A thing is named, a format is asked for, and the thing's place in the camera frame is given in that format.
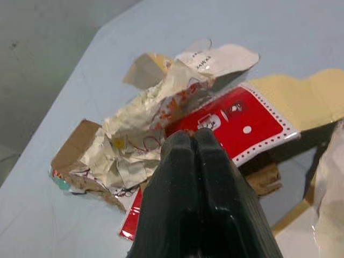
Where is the red white food box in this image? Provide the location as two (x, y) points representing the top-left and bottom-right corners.
(118, 82), (301, 238)

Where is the clear plastic bag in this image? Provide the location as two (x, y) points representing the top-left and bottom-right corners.
(311, 119), (344, 258)

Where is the crumpled white paper wrapper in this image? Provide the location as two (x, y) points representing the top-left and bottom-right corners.
(80, 58), (216, 194)

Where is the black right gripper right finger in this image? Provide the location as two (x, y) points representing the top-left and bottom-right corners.
(192, 128), (280, 258)

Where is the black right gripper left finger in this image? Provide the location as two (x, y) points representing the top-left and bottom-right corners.
(126, 129), (200, 258)

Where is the crumpled brown paper bag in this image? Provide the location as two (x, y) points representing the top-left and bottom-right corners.
(238, 152), (283, 198)

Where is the brown cardboard food box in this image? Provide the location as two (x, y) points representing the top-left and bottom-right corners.
(48, 119), (127, 213)

